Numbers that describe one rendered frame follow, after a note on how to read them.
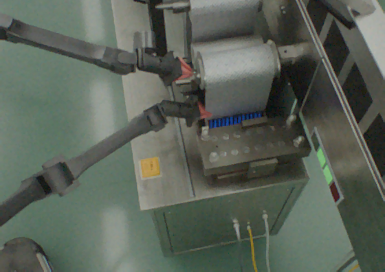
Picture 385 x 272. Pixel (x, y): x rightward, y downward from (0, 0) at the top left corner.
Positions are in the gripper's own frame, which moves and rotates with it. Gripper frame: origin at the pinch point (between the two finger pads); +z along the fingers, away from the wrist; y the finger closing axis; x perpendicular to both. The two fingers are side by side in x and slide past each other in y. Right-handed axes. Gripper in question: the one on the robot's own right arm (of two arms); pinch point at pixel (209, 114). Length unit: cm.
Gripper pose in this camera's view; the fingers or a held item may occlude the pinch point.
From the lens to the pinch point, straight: 158.9
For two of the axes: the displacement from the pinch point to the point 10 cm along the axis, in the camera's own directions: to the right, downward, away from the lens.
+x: 4.9, -5.1, -7.1
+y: 2.0, 8.5, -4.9
